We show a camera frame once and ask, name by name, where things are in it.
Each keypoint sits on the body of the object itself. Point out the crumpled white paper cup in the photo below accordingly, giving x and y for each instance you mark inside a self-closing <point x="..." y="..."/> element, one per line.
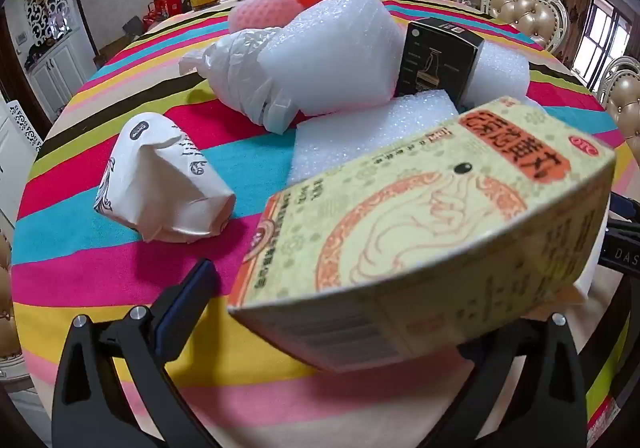
<point x="160" y="188"/>

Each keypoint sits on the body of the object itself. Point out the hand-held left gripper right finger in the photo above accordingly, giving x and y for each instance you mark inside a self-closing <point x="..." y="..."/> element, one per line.
<point x="550" y="378"/>

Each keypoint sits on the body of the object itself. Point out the white plastic bag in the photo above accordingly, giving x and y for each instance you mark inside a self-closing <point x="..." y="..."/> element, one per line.
<point x="240" y="73"/>

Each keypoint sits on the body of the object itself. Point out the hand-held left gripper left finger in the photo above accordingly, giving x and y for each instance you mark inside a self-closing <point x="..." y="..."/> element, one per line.
<point x="186" y="300"/>

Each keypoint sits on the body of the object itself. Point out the white foam sheet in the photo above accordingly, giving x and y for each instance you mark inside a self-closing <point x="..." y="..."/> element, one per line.
<point x="500" y="78"/>

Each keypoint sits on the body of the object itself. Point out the black cardboard box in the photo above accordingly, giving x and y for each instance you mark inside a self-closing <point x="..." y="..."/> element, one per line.
<point x="440" y="63"/>

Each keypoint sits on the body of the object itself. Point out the pink orange foam fruit net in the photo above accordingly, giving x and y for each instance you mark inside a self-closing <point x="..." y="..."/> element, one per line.
<point x="265" y="11"/>

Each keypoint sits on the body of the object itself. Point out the red gift boxes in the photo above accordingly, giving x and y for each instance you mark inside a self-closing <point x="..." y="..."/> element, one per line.
<point x="162" y="8"/>

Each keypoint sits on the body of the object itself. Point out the yellow medicine box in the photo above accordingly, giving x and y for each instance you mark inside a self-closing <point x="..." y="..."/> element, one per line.
<point x="425" y="238"/>

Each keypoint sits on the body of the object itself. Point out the white foam block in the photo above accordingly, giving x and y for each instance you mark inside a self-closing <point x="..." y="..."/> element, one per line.
<point x="350" y="133"/>

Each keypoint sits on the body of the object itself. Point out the beige tufted ornate chair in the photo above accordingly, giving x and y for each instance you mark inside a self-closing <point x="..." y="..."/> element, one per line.
<point x="525" y="13"/>
<point x="625" y="103"/>

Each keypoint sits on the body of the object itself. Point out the window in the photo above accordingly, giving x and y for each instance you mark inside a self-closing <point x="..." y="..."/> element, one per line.
<point x="607" y="38"/>

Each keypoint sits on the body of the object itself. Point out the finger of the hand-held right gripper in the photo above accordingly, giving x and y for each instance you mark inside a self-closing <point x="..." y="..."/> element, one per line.
<point x="627" y="207"/>

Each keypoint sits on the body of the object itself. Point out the striped colourful tablecloth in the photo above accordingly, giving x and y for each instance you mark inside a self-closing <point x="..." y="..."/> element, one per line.
<point x="150" y="88"/>

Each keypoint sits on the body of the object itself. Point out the white low cabinet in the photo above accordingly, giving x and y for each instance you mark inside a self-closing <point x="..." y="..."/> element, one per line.
<point x="60" y="73"/>

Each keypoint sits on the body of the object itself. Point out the white bubble wrap bag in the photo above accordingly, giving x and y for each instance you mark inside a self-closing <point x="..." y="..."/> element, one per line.
<point x="340" y="48"/>

